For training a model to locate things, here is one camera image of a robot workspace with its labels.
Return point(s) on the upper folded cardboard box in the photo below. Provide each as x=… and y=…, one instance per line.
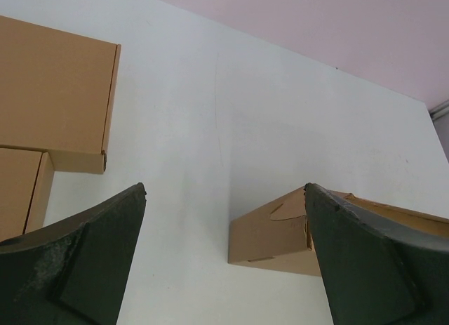
x=57, y=94

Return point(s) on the brown cardboard box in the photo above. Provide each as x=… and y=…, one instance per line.
x=276, y=235

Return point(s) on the right aluminium frame post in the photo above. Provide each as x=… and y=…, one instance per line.
x=439, y=111

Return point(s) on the lower folded cardboard box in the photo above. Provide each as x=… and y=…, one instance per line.
x=26, y=181

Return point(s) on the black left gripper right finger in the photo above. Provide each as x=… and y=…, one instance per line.
x=380, y=264

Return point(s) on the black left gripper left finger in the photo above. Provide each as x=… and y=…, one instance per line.
x=73, y=271

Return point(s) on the folded cardboard box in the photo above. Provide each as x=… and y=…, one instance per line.
x=26, y=181
x=57, y=94

